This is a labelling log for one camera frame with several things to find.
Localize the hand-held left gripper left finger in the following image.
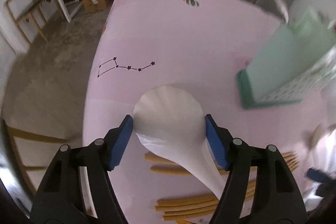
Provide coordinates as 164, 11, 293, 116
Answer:
30, 114, 134, 224

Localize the pile of wooden chopsticks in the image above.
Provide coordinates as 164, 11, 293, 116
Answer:
144, 151, 300, 222

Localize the teal star-cutout utensil holder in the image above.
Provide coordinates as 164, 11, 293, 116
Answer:
236, 7, 336, 110

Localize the pink printed tablecloth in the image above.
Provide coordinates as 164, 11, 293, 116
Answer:
83, 0, 336, 224

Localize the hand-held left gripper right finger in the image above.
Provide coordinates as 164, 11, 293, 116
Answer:
204, 114, 309, 224

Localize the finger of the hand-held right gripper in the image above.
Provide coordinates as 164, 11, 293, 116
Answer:
307, 168, 336, 197

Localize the large white rice spoon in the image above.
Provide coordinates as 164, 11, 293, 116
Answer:
133, 85, 229, 201

